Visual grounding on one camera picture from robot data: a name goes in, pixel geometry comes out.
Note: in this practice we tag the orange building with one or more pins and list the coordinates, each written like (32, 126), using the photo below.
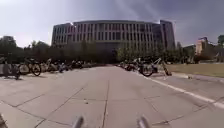
(200, 46)

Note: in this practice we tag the row of parked bicycles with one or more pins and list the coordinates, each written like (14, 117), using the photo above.
(145, 68)
(31, 68)

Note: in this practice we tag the robot's own part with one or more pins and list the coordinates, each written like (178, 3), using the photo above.
(78, 123)
(143, 123)

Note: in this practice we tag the row of dark trees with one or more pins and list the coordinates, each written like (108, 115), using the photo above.
(40, 51)

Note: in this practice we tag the row of slender trees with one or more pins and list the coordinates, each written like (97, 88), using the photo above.
(133, 53)

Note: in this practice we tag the large curved grey building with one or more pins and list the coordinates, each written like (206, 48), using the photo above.
(110, 33)

